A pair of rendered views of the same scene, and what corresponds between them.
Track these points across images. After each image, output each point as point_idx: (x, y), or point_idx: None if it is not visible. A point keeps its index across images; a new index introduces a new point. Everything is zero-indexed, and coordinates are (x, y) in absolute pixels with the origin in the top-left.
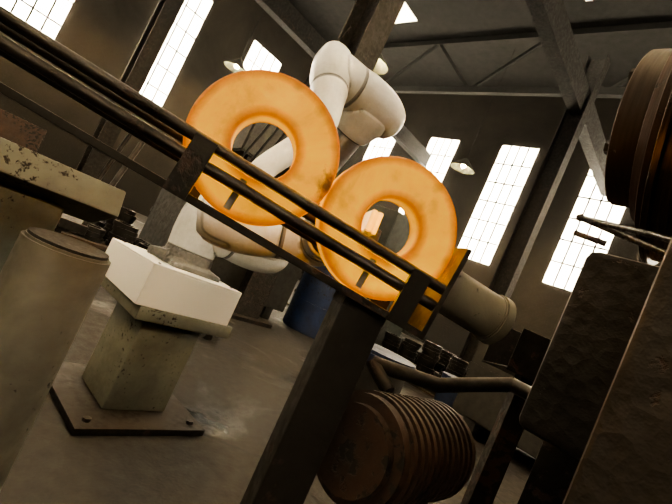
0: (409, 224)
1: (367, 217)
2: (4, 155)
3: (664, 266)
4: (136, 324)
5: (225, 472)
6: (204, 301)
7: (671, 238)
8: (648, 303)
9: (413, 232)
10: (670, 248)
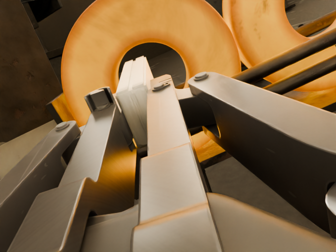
0: (116, 70)
1: (151, 74)
2: None
3: (51, 66)
4: None
5: None
6: None
7: (42, 52)
8: (60, 85)
9: (116, 79)
10: (47, 57)
